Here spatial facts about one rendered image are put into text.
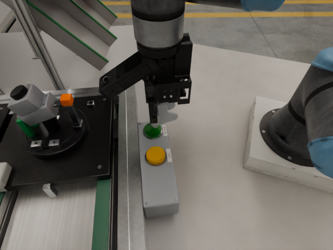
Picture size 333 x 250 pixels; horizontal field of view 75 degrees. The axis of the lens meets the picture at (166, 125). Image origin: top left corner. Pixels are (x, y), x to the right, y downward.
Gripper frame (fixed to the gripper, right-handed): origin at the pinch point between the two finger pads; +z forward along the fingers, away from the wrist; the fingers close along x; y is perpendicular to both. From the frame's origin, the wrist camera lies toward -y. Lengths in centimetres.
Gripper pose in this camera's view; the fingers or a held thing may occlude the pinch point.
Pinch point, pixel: (152, 123)
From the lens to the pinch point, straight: 49.4
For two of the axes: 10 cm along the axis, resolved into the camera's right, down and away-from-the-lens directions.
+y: 9.9, -1.0, 0.8
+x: -1.3, -7.5, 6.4
